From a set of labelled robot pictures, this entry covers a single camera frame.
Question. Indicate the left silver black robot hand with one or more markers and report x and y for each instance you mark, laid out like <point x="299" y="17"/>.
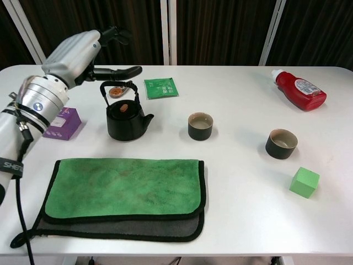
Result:
<point x="71" y="58"/>

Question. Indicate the black teapot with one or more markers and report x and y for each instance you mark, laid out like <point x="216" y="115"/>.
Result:
<point x="124" y="127"/>

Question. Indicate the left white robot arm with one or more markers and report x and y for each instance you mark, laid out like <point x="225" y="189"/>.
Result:
<point x="11" y="132"/>

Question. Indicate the orange correction tape dispenser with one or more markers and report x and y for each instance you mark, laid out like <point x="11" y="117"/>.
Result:
<point x="115" y="92"/>

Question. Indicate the purple white carton box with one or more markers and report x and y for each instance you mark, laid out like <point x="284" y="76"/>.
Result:
<point x="69" y="124"/>

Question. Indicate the green tea sachet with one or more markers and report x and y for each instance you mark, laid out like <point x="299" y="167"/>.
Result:
<point x="162" y="88"/>

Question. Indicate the green grey folded cloth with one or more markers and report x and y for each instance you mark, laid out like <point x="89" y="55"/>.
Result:
<point x="124" y="190"/>

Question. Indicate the dark ceramic teacup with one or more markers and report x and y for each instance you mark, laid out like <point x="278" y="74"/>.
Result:
<point x="200" y="129"/>
<point x="280" y="150"/>

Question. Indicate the red ketchup bottle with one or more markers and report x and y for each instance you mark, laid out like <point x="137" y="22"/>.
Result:
<point x="300" y="89"/>

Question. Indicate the green cube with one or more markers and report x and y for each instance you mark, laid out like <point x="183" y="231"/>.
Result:
<point x="303" y="183"/>

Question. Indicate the white frame post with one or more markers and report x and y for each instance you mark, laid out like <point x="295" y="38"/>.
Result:
<point x="271" y="33"/>
<point x="26" y="33"/>
<point x="168" y="27"/>

